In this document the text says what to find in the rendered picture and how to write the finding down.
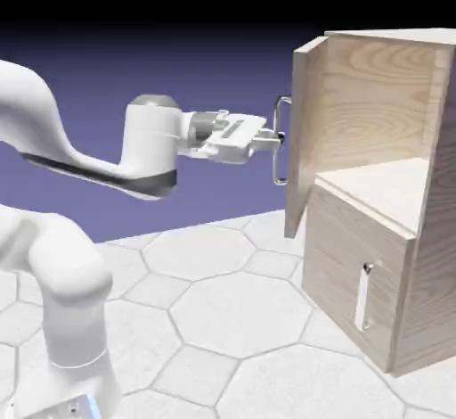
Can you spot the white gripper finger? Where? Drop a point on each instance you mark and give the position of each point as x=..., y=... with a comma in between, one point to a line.
x=263, y=145
x=268, y=133

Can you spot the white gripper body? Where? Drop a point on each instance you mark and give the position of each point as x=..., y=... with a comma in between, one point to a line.
x=233, y=137

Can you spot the light wood hinged door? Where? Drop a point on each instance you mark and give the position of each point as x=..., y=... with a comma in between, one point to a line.
x=301, y=133

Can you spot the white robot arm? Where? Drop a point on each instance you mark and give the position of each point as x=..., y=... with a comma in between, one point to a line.
x=149, y=133

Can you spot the light wood cabinet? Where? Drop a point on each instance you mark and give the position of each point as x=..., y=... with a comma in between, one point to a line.
x=399, y=190

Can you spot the light wood closed door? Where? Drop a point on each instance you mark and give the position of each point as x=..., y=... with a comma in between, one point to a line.
x=342, y=283

